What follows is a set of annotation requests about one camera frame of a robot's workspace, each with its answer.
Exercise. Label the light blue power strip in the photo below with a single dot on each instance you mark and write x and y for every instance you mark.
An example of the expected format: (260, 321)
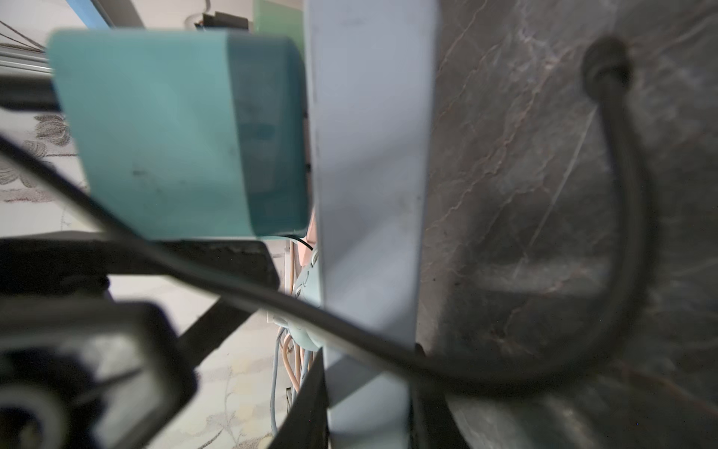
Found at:
(371, 74)

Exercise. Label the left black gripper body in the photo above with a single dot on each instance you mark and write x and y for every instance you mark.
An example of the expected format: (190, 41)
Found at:
(80, 369)

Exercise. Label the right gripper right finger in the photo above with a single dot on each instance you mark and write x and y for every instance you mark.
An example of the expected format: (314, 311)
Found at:
(432, 423)

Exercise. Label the teal charger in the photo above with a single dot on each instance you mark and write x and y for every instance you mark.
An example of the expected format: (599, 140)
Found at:
(186, 135)

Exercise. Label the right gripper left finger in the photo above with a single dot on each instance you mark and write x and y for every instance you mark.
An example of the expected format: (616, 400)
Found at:
(306, 425)

